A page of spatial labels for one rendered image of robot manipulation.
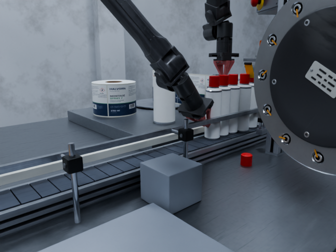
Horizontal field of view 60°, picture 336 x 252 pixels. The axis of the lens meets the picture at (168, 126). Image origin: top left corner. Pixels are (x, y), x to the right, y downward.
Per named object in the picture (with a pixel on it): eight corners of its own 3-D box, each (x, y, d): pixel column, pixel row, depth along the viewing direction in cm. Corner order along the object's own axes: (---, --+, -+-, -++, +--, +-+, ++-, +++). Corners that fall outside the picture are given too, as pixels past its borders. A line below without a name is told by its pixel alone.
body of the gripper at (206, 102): (190, 99, 94) (180, 82, 89) (215, 103, 86) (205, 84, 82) (179, 113, 91) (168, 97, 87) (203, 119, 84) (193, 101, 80)
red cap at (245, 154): (238, 163, 89) (238, 153, 88) (247, 161, 90) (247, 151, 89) (244, 167, 86) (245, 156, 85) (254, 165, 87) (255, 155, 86)
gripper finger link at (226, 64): (212, 80, 111) (212, 55, 109) (224, 79, 115) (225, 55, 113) (226, 81, 106) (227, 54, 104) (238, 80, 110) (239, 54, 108)
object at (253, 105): (247, 124, 115) (251, 72, 110) (259, 127, 111) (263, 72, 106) (240, 127, 111) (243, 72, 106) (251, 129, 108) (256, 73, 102)
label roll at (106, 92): (97, 118, 125) (95, 84, 121) (90, 110, 143) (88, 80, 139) (141, 115, 132) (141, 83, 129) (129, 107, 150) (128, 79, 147)
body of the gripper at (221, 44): (207, 58, 107) (208, 37, 106) (225, 58, 114) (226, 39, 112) (221, 57, 103) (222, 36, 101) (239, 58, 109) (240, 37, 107)
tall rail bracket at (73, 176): (72, 208, 63) (66, 135, 59) (88, 222, 58) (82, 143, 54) (57, 213, 61) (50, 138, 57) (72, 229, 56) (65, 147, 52)
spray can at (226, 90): (217, 132, 104) (220, 74, 99) (231, 134, 101) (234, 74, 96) (210, 135, 100) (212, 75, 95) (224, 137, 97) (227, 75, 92)
